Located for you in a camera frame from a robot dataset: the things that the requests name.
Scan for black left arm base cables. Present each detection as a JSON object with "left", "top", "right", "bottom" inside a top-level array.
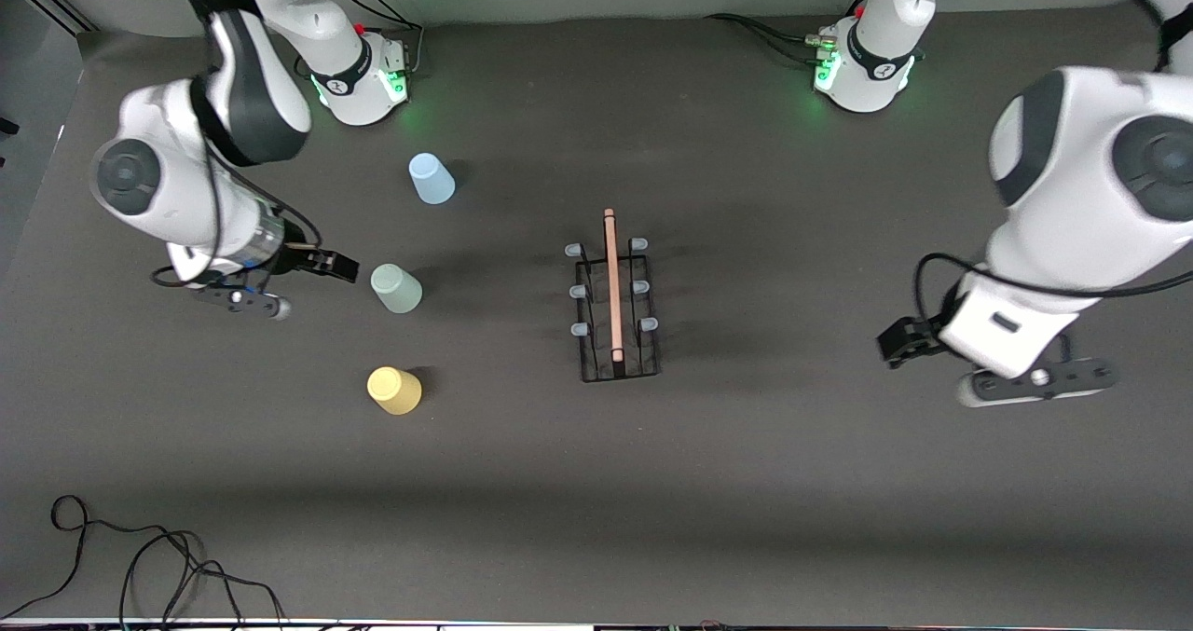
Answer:
[{"left": 704, "top": 12, "right": 840, "bottom": 69}]

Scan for black right arm base cables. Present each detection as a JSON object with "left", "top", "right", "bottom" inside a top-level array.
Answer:
[{"left": 336, "top": 0, "right": 426, "bottom": 82}]

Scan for dark grey table mat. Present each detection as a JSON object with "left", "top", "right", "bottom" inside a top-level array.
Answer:
[{"left": 0, "top": 0, "right": 1193, "bottom": 624}]

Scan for black wire cup holder rack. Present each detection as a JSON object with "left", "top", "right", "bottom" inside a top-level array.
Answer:
[{"left": 564, "top": 208, "right": 663, "bottom": 384}]

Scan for black cable along right arm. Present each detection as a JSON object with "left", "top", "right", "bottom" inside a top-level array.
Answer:
[{"left": 152, "top": 0, "right": 323, "bottom": 289}]

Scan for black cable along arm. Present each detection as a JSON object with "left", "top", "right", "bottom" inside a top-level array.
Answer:
[
  {"left": 912, "top": 0, "right": 1193, "bottom": 336},
  {"left": 152, "top": 0, "right": 323, "bottom": 289}
]

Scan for aluminium frame rail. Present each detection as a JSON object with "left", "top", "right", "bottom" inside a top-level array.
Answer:
[{"left": 0, "top": 0, "right": 99, "bottom": 35}]

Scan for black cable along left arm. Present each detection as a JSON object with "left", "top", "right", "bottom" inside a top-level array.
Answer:
[{"left": 912, "top": 0, "right": 1193, "bottom": 336}]

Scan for light blue plastic cup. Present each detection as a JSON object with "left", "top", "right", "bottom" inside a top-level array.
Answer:
[{"left": 408, "top": 153, "right": 457, "bottom": 206}]

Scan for thin black loose cable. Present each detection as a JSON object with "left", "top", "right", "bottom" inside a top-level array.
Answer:
[{"left": 0, "top": 494, "right": 286, "bottom": 628}]

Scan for pale green plastic cup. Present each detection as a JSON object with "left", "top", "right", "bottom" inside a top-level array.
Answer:
[{"left": 370, "top": 264, "right": 423, "bottom": 315}]

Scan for yellow plastic cup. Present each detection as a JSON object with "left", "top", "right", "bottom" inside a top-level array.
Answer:
[{"left": 366, "top": 366, "right": 423, "bottom": 417}]

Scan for black arm base cables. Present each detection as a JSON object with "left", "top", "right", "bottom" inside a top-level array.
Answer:
[
  {"left": 704, "top": 12, "right": 840, "bottom": 69},
  {"left": 336, "top": 0, "right": 426, "bottom": 82}
]

